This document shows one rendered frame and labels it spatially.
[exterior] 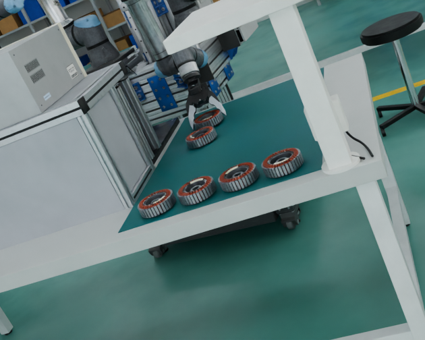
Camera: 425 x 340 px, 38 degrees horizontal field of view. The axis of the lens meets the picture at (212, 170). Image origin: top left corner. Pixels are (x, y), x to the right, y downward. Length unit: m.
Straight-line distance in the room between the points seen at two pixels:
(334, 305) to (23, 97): 1.33
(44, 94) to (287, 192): 0.83
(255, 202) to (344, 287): 0.96
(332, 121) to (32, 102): 0.90
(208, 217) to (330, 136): 0.39
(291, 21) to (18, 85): 0.87
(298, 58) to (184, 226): 0.54
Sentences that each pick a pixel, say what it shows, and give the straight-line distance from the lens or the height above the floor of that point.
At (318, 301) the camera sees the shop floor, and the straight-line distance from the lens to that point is 2.47.
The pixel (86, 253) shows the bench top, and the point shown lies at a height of 0.74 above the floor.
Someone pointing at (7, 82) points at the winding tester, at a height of 1.24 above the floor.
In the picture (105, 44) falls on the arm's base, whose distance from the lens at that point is 3.08.
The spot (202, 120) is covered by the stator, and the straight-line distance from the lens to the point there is 2.32.
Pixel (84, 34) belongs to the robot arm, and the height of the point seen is 1.20.
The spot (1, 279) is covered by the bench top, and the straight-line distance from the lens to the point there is 1.99.
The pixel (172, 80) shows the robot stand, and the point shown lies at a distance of 2.95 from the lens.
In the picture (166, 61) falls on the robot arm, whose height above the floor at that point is 1.00.
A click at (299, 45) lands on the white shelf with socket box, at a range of 1.47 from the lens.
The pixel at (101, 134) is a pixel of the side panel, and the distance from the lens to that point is 1.93.
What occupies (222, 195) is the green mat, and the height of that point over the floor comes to 0.75.
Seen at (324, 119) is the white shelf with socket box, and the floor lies 0.89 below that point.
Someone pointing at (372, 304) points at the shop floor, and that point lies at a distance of 2.35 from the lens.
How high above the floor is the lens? 1.39
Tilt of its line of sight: 19 degrees down
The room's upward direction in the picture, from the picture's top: 25 degrees counter-clockwise
